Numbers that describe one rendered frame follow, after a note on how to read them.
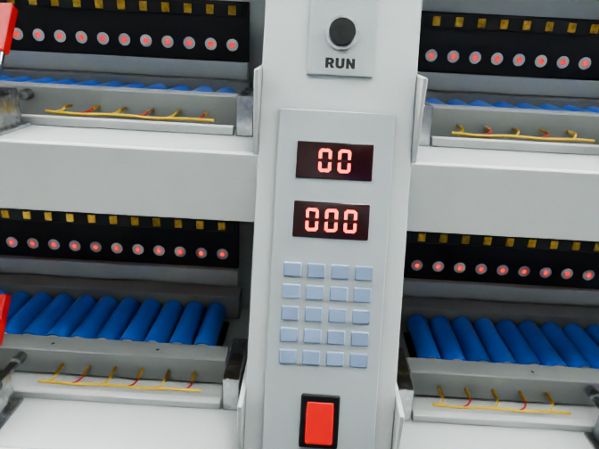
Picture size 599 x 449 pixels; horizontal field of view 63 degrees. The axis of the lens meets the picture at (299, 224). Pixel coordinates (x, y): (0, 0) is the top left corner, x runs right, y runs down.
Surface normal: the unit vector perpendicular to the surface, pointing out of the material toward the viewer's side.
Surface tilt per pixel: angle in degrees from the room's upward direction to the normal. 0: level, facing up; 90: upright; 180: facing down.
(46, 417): 19
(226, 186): 109
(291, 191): 90
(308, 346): 90
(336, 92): 90
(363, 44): 90
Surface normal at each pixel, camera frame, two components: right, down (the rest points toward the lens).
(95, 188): -0.04, 0.37
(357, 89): -0.01, 0.05
